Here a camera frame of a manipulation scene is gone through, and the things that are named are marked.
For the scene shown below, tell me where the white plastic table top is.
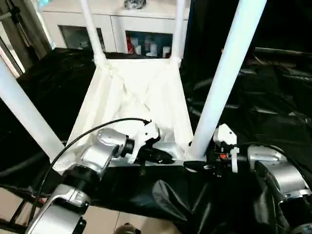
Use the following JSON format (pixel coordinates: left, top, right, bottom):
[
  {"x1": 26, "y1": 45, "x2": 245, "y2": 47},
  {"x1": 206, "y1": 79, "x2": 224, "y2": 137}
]
[{"x1": 51, "y1": 55, "x2": 195, "y2": 174}]

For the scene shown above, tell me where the white plastic table leg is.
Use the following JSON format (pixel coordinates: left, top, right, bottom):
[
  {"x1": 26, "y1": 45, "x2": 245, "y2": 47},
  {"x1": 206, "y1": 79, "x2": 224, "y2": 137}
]
[
  {"x1": 79, "y1": 0, "x2": 108, "y2": 66},
  {"x1": 170, "y1": 0, "x2": 187, "y2": 66},
  {"x1": 0, "y1": 58, "x2": 66, "y2": 164},
  {"x1": 186, "y1": 0, "x2": 268, "y2": 160}
]

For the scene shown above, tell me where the black mat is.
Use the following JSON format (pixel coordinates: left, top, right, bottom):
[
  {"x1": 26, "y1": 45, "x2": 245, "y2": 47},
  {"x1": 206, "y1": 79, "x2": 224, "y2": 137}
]
[{"x1": 0, "y1": 48, "x2": 312, "y2": 234}]

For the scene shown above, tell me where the black robot left foot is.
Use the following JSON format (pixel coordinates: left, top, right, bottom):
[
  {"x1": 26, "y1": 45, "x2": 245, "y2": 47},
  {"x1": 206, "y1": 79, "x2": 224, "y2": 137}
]
[{"x1": 115, "y1": 224, "x2": 142, "y2": 234}]

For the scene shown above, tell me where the dark grey bar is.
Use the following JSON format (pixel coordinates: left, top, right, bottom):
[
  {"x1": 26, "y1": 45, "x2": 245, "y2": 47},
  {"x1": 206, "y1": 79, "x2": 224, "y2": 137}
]
[{"x1": 253, "y1": 47, "x2": 312, "y2": 58}]

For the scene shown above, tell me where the white glass-door cabinet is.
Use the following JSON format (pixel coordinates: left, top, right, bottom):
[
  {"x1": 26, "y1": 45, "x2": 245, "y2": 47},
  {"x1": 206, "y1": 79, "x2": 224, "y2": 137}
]
[{"x1": 39, "y1": 0, "x2": 191, "y2": 59}]

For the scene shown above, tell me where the shiny silver ornament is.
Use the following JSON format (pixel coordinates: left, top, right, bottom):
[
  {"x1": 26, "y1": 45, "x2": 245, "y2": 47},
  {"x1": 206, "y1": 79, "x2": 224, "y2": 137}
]
[{"x1": 123, "y1": 0, "x2": 147, "y2": 10}]

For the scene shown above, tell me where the grey metal rack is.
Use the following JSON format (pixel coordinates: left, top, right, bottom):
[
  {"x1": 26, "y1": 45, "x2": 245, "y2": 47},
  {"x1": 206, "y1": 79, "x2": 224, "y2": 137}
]
[{"x1": 0, "y1": 0, "x2": 52, "y2": 69}]

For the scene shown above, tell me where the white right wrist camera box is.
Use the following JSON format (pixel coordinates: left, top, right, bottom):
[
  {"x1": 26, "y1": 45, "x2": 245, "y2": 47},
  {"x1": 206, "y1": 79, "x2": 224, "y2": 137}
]
[{"x1": 214, "y1": 124, "x2": 240, "y2": 174}]

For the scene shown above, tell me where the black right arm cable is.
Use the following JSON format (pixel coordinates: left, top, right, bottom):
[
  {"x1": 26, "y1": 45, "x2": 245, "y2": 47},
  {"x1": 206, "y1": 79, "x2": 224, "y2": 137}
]
[{"x1": 229, "y1": 141, "x2": 312, "y2": 182}]

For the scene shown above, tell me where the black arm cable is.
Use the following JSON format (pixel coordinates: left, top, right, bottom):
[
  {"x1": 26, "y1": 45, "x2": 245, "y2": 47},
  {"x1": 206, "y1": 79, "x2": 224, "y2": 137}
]
[
  {"x1": 29, "y1": 117, "x2": 152, "y2": 230},
  {"x1": 229, "y1": 141, "x2": 312, "y2": 182}
]

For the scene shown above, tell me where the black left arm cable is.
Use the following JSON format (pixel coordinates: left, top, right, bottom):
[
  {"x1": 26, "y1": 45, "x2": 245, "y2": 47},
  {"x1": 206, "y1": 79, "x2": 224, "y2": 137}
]
[{"x1": 29, "y1": 117, "x2": 152, "y2": 230}]

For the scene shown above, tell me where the black folding table frame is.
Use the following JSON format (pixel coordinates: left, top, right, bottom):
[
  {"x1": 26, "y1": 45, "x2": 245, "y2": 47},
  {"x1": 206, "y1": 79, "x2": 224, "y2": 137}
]
[{"x1": 0, "y1": 188, "x2": 42, "y2": 234}]

